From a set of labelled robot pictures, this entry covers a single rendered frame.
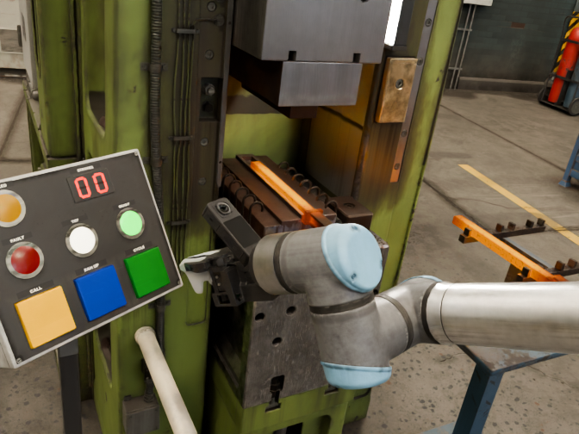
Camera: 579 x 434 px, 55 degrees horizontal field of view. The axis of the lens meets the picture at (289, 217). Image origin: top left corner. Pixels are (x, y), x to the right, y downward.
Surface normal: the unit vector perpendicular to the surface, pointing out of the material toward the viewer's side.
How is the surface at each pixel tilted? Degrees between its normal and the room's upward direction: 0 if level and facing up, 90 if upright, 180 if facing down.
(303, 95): 90
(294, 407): 90
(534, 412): 0
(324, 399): 90
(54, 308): 60
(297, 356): 90
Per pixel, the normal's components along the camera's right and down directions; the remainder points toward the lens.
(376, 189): 0.45, 0.44
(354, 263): 0.72, -0.22
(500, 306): -0.75, -0.34
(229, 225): 0.47, -0.61
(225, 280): -0.61, 0.28
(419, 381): 0.12, -0.89
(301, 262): -0.66, 0.03
